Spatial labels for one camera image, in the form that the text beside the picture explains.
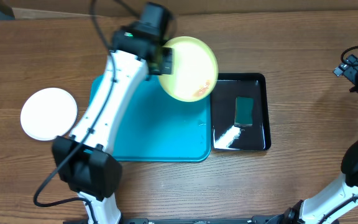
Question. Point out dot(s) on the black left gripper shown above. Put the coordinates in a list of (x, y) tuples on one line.
[(167, 66)]

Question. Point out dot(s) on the yellow plate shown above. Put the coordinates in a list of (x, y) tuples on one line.
[(194, 70)]

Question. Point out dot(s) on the green and yellow sponge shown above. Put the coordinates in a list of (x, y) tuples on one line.
[(243, 112)]

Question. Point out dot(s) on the white plate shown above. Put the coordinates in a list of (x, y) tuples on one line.
[(48, 113)]

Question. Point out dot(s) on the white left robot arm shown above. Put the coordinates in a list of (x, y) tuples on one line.
[(84, 160)]

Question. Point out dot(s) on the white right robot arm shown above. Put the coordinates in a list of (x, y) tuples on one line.
[(341, 195)]

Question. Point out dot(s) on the teal plastic tray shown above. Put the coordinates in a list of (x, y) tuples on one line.
[(159, 128)]

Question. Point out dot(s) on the black water tray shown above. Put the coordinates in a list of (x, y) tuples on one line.
[(225, 135)]

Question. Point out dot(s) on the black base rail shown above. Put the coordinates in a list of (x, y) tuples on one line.
[(254, 220)]

